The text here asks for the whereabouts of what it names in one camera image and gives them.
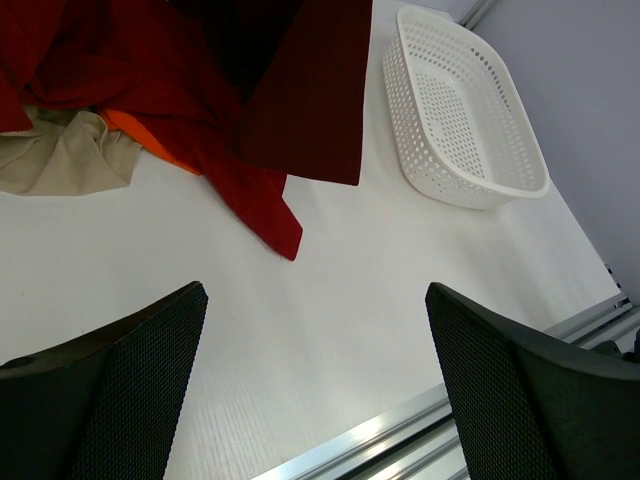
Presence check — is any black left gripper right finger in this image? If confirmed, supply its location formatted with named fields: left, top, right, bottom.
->
left=425, top=283, right=639, bottom=479

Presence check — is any aluminium table edge rail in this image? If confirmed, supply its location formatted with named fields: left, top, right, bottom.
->
left=258, top=294, right=639, bottom=479

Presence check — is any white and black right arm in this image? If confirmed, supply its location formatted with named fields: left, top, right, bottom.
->
left=598, top=330, right=639, bottom=364

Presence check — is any dark maroon t shirt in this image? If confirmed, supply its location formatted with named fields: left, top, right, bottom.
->
left=173, top=0, right=373, bottom=186

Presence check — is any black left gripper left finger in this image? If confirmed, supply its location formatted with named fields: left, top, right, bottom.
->
left=1, top=282, right=208, bottom=479

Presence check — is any white perforated plastic basket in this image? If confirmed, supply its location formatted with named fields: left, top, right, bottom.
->
left=382, top=6, right=550, bottom=210

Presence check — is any orange t shirt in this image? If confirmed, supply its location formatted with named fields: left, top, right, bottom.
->
left=98, top=108, right=201, bottom=176

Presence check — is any beige t shirt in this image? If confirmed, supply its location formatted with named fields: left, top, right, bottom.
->
left=1, top=105, right=142, bottom=196

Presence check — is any red t shirt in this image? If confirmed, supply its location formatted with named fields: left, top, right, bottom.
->
left=1, top=1, right=303, bottom=259

